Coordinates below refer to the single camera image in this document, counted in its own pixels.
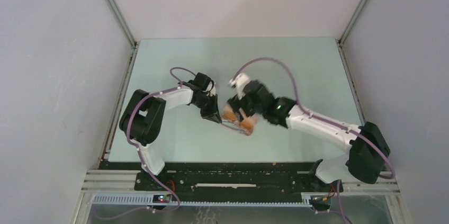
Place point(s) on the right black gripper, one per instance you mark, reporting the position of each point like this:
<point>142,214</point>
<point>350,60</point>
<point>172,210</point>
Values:
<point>238,103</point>

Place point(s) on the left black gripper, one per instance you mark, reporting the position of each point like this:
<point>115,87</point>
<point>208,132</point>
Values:
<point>208,114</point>

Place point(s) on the pink glasses case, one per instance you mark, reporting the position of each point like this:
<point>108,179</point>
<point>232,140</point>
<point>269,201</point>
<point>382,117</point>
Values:
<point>242,124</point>

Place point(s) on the orange tinted sunglasses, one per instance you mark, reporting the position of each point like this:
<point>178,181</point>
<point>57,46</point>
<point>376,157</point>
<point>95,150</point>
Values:
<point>238,120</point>

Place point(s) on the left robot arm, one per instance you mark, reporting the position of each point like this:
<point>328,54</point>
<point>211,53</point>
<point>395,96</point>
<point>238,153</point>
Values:
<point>143,116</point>

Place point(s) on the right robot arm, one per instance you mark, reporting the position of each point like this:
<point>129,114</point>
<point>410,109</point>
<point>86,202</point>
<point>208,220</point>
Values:
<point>364,149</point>

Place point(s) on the left controller board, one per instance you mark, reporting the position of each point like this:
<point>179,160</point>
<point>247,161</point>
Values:
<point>162,198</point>

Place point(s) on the controller board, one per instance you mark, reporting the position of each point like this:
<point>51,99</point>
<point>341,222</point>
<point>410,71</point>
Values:
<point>320,200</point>
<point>162,198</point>

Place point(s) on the right controller board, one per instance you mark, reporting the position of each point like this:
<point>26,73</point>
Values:
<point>320,200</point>

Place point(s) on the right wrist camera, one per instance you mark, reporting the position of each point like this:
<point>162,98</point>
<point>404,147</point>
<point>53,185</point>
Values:
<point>239,82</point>

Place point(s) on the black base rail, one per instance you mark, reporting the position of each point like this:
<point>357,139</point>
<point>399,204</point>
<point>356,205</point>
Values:
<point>237,180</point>

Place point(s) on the white cable duct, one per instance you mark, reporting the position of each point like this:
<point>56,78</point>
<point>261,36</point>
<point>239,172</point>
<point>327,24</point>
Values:
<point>146,200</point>

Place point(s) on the aluminium extrusion rail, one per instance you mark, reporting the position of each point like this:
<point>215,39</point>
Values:
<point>382,186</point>

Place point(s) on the right aluminium frame post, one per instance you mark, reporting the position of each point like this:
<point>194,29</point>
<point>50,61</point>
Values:
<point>352,21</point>

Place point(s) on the aluminium frame post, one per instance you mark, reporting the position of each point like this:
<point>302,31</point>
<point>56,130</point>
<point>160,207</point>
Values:
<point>352,21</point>
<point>117,14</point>

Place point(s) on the left aluminium frame post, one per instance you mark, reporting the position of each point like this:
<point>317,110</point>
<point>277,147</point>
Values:
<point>117,14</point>

